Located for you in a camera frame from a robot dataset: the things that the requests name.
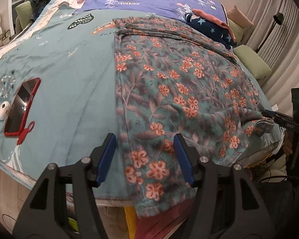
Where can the green cushion near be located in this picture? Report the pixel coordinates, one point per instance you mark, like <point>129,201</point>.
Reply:
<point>252,61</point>

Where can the pink folded garment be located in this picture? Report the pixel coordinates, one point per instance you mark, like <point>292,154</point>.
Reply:
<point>215,20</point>

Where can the green cushion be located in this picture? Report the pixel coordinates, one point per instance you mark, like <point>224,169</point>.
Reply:
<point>237,31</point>
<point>252,61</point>
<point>24,13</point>

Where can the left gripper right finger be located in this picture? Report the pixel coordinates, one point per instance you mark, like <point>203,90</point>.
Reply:
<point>227,203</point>

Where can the navy star fleece garment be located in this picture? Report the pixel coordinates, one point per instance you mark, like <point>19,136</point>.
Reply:
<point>220,34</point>

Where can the black floor lamp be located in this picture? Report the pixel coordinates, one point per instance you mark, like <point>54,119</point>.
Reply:
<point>278,20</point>

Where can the green cushion far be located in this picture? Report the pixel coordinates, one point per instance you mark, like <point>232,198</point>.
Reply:
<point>237,31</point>

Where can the green cushion left side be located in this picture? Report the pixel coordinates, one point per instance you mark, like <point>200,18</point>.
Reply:
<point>24,13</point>

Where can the teal patterned bed quilt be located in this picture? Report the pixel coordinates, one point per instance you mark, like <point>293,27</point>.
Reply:
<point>74,107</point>

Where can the red case smartphone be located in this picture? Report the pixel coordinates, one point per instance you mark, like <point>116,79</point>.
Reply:
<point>15,123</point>

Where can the beige pillow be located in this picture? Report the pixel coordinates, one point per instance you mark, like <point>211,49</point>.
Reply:
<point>239,18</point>

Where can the right hand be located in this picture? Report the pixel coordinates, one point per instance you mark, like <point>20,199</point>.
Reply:
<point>287,147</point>

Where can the floral fleece garment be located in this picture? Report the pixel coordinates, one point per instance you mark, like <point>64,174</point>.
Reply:
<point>172,80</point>

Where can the white earbuds case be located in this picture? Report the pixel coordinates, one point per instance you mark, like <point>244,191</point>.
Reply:
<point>4,110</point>

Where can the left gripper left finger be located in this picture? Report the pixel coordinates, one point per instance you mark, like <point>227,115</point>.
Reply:
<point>44,213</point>

